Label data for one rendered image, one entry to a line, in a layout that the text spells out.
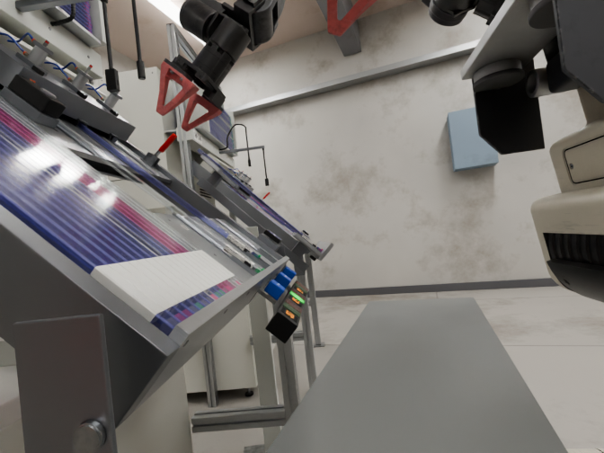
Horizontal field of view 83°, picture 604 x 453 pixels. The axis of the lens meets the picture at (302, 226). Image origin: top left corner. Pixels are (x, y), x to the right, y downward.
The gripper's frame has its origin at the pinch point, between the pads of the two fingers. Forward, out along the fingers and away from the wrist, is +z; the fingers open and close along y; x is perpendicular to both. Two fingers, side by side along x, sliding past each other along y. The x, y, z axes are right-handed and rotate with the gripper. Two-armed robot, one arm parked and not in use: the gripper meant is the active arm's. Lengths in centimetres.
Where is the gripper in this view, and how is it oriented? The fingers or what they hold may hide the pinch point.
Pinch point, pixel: (174, 119)
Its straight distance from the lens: 69.1
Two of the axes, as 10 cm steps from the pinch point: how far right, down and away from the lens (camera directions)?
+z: -5.9, 8.0, 0.5
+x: 8.0, 6.0, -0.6
